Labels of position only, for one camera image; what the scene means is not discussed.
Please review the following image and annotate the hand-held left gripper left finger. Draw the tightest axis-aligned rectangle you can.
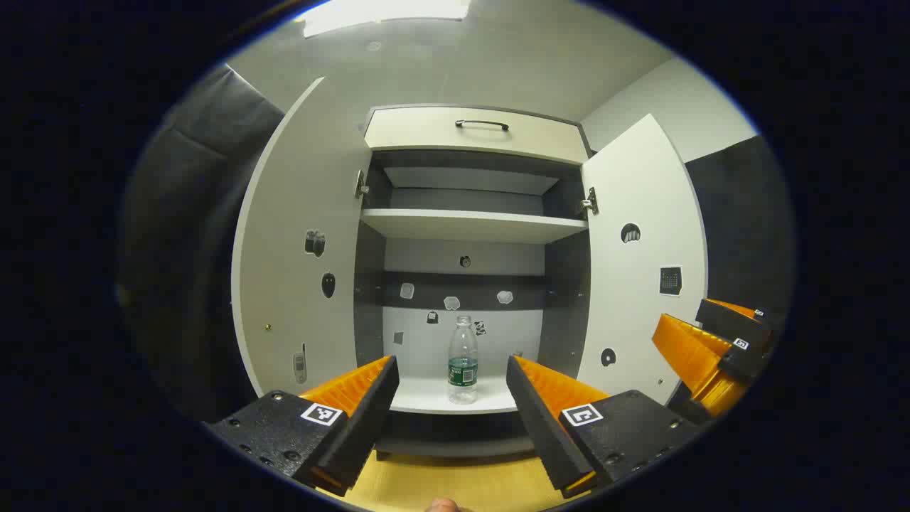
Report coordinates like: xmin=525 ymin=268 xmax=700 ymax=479
xmin=203 ymin=354 xmax=400 ymax=497

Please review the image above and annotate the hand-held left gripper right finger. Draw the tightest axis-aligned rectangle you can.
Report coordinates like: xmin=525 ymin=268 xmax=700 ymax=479
xmin=505 ymin=354 xmax=701 ymax=498

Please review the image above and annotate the clear plastic bottle green label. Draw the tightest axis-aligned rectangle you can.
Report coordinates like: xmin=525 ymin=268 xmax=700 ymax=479
xmin=447 ymin=315 xmax=479 ymax=405

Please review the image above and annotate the white and grey cabinet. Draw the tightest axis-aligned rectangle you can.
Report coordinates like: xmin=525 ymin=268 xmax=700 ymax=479
xmin=353 ymin=105 xmax=594 ymax=459

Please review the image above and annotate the white cabinet door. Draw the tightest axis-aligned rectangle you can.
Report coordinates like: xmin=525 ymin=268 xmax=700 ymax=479
xmin=576 ymin=114 xmax=710 ymax=406
xmin=231 ymin=77 xmax=373 ymax=417

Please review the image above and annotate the white cabinet drawer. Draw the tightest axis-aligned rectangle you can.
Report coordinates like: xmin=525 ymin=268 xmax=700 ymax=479
xmin=363 ymin=107 xmax=591 ymax=166

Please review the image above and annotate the ceiling light panel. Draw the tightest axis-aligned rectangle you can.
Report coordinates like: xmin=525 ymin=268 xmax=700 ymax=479
xmin=295 ymin=0 xmax=471 ymax=38

